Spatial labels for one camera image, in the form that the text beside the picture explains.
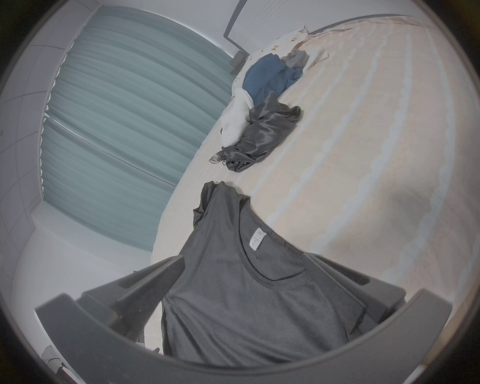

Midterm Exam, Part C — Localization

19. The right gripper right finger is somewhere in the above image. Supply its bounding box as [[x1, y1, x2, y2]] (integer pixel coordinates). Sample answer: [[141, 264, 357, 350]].
[[307, 253, 407, 320]]

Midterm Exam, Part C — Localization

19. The black shiny garment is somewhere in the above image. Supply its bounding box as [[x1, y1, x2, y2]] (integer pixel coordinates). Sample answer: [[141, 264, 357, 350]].
[[209, 91, 302, 173]]

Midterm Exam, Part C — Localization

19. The bed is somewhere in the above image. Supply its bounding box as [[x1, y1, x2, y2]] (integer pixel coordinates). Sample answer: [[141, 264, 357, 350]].
[[144, 0, 474, 353]]

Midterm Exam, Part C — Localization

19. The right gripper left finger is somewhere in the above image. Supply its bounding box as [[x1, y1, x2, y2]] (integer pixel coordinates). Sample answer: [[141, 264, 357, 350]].
[[77, 254, 187, 343]]

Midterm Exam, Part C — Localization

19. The white printed pillow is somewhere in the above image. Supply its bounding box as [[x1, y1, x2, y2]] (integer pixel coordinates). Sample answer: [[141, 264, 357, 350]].
[[230, 26, 310, 99]]

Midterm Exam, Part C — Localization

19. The black T-shirt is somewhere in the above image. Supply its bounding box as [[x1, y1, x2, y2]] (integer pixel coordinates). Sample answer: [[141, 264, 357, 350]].
[[160, 181, 388, 367]]

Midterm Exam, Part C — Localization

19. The pile of clothes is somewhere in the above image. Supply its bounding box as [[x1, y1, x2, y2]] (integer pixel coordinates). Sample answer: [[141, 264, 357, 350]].
[[220, 48, 330, 148]]

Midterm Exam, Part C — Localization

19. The blue-green curtain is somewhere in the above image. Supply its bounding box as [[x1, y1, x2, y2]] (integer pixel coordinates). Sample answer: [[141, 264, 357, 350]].
[[44, 7, 241, 186], [39, 119, 177, 253]]

